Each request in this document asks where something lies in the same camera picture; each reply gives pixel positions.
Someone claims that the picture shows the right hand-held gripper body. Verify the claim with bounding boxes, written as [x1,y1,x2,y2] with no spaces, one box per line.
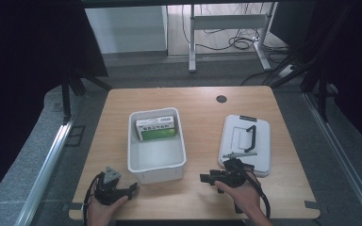
[221,151,259,189]

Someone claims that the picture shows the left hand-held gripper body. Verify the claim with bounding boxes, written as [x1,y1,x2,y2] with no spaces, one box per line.
[92,166,130,207]

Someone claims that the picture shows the white plastic storage bin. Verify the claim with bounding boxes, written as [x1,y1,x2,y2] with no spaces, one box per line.
[126,106,188,185]

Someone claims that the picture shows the grey lid with black handle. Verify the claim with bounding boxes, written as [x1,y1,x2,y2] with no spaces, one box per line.
[218,114,272,179]

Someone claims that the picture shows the person's left hand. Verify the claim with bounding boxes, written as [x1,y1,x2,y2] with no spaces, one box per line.
[87,194,129,226]

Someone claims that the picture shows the person's right hand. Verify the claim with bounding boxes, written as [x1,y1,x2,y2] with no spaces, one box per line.
[213,178,262,218]

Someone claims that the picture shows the green and white box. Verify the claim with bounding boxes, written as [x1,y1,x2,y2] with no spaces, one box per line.
[135,115,177,141]

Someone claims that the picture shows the black square floor plate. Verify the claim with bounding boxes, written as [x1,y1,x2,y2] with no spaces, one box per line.
[63,124,87,148]

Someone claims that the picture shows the black tripod stand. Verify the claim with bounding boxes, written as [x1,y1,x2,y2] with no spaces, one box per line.
[269,46,332,124]
[59,70,113,124]

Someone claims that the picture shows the black curtain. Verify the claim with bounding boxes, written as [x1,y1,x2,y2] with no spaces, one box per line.
[270,0,362,149]
[0,0,109,210]

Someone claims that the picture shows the white cabinet panel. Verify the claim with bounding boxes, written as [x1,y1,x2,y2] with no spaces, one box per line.
[84,5,168,55]

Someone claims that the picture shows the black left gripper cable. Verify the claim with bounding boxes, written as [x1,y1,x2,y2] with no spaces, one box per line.
[82,171,106,226]

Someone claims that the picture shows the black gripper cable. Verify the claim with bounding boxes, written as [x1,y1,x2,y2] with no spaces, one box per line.
[82,171,106,226]
[247,170,272,220]

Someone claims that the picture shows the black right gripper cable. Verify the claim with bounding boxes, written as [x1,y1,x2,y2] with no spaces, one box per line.
[247,170,272,220]

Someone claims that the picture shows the grey table edge bracket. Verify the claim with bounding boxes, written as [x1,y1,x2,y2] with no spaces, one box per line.
[61,202,85,212]

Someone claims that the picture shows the aluminium rail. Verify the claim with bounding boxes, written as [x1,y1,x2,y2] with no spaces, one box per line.
[13,114,78,226]
[304,91,362,222]

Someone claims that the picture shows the black floor cables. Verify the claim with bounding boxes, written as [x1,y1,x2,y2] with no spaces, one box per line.
[181,3,291,53]

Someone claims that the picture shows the white metal desk frame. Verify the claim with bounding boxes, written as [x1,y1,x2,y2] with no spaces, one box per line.
[188,2,279,73]

